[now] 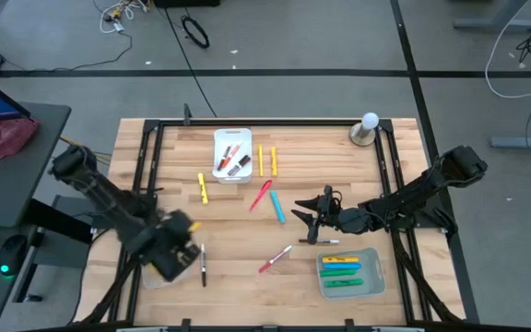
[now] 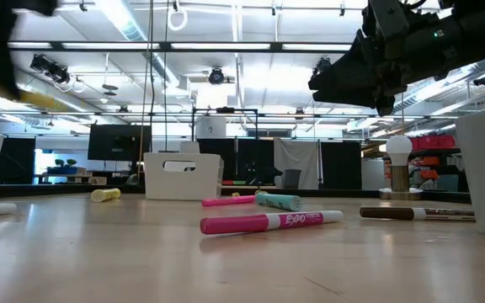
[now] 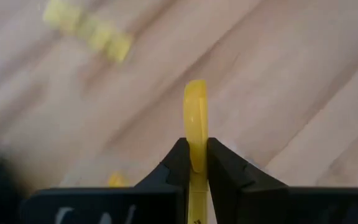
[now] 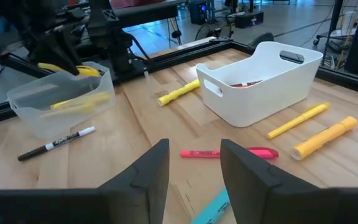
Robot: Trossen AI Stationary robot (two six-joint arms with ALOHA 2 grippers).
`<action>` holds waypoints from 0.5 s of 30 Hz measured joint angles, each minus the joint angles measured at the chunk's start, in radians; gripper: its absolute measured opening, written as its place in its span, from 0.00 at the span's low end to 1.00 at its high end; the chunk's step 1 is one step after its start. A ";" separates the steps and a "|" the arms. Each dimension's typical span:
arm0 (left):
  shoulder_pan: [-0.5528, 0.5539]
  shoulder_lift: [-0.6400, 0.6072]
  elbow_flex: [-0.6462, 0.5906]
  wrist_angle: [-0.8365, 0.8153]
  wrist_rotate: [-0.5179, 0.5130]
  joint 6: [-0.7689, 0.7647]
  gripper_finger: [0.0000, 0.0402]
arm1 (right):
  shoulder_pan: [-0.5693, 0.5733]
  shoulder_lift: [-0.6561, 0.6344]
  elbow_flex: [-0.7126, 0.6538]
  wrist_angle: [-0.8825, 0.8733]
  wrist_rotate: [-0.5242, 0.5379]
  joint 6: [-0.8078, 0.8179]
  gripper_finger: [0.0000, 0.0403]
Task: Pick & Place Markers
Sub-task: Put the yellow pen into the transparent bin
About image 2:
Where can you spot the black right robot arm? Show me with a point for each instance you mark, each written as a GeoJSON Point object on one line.
{"type": "Point", "coordinates": [470, 38]}

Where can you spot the dark brown Expo marker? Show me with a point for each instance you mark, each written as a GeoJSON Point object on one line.
{"type": "Point", "coordinates": [385, 213]}

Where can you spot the thick blue highlighter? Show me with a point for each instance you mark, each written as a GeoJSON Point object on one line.
{"type": "Point", "coordinates": [278, 201]}

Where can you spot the dark grey trash bin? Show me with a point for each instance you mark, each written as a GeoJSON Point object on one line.
{"type": "Point", "coordinates": [291, 180]}

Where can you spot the small potted plants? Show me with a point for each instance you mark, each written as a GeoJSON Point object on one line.
{"type": "Point", "coordinates": [65, 162]}

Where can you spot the red storage bins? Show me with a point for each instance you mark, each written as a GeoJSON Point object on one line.
{"type": "Point", "coordinates": [434, 142]}

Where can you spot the slim pink highlighter pen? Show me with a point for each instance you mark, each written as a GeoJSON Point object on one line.
{"type": "Point", "coordinates": [225, 201]}

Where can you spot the slim yellow highlighter pen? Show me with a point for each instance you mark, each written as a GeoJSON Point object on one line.
{"type": "Point", "coordinates": [236, 194]}

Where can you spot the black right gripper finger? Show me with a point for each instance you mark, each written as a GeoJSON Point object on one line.
{"type": "Point", "coordinates": [348, 98]}
{"type": "Point", "coordinates": [348, 71]}

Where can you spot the black wall monitor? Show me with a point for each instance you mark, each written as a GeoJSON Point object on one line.
{"type": "Point", "coordinates": [118, 143]}

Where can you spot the thick yellow highlighter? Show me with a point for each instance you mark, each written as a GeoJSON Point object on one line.
{"type": "Point", "coordinates": [261, 192]}
{"type": "Point", "coordinates": [105, 195]}

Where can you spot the black overhead camera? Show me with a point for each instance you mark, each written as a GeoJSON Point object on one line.
{"type": "Point", "coordinates": [216, 76]}

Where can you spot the white bulb on metal base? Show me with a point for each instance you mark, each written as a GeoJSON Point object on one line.
{"type": "Point", "coordinates": [399, 149]}

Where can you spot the white plastic bin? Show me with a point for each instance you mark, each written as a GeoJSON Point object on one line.
{"type": "Point", "coordinates": [183, 185]}

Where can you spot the black ceiling spotlights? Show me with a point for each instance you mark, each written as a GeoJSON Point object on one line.
{"type": "Point", "coordinates": [51, 69]}

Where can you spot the pink Expo marker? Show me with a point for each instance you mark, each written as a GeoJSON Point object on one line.
{"type": "Point", "coordinates": [242, 224]}

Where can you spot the white box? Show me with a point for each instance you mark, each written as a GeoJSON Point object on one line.
{"type": "Point", "coordinates": [211, 127]}

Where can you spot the grey plastic bin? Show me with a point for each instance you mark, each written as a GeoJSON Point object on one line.
{"type": "Point", "coordinates": [478, 189]}

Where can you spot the black background rig frame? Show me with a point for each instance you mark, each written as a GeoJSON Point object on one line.
{"type": "Point", "coordinates": [225, 110]}

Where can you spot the grey curtain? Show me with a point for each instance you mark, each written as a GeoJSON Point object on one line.
{"type": "Point", "coordinates": [297, 162]}

